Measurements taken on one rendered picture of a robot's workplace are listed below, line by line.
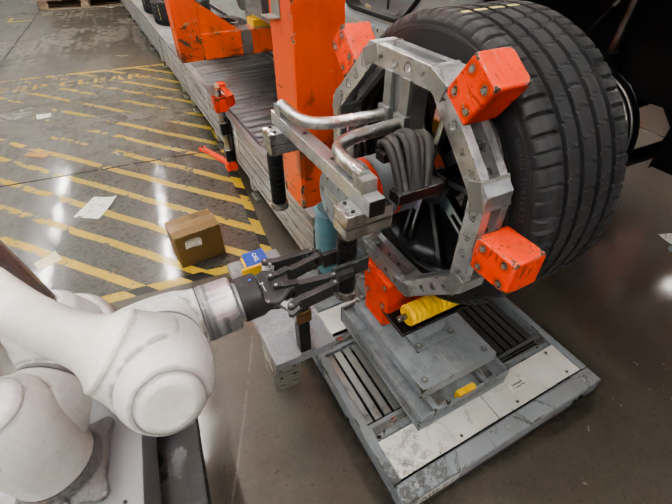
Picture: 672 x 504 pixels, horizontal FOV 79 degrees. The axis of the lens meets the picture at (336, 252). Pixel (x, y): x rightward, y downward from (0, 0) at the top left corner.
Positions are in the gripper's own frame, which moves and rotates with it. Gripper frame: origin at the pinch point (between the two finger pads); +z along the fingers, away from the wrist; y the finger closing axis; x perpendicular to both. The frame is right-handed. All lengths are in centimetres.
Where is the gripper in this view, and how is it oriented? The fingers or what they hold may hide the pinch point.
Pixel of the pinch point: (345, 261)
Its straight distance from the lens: 73.5
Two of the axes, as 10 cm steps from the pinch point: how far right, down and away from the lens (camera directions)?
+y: 4.7, 5.7, -6.7
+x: -0.1, -7.6, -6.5
